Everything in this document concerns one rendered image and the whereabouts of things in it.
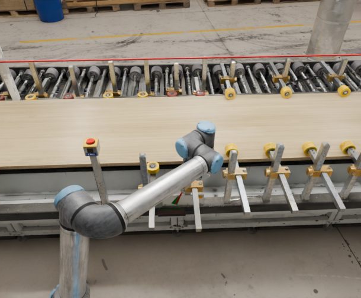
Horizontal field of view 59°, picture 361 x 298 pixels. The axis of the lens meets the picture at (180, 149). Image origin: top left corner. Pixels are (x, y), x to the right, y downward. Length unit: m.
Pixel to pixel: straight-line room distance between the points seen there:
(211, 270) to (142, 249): 0.56
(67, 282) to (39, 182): 1.01
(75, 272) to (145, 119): 1.29
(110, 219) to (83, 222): 0.09
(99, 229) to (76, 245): 0.21
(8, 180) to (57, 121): 0.52
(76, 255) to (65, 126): 1.27
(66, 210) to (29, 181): 1.19
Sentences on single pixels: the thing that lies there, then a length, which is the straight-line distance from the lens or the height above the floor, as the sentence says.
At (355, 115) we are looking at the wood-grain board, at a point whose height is 0.90.
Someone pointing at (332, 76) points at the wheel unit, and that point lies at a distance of 3.01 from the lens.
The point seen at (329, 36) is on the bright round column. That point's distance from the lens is 5.45.
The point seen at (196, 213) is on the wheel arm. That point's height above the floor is 0.86.
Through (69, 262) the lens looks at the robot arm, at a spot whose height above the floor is 1.15.
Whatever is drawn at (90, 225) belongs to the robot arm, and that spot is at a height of 1.41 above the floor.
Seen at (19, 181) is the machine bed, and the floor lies 0.73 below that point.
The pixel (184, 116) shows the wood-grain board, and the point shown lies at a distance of 2.36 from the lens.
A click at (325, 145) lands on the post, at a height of 1.16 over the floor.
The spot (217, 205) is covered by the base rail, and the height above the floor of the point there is 0.70.
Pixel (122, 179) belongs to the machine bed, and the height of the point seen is 0.72.
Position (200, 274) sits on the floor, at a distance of 2.56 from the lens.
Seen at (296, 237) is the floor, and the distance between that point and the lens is 2.88.
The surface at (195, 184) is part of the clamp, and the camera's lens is 1.90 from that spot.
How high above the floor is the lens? 2.29
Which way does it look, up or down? 42 degrees down
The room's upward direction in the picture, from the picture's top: straight up
